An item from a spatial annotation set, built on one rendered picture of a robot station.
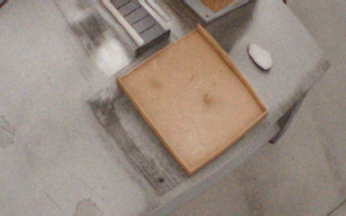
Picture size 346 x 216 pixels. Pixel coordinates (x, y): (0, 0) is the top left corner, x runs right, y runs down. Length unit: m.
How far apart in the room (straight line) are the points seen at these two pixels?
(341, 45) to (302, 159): 0.68
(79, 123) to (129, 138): 0.14
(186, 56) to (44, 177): 0.53
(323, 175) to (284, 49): 0.95
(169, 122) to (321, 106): 1.17
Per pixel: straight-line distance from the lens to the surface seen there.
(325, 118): 2.83
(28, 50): 1.93
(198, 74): 1.87
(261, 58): 1.88
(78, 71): 1.87
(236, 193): 2.65
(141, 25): 1.87
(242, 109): 1.85
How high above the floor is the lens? 2.56
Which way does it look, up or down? 70 degrees down
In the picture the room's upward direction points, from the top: 11 degrees clockwise
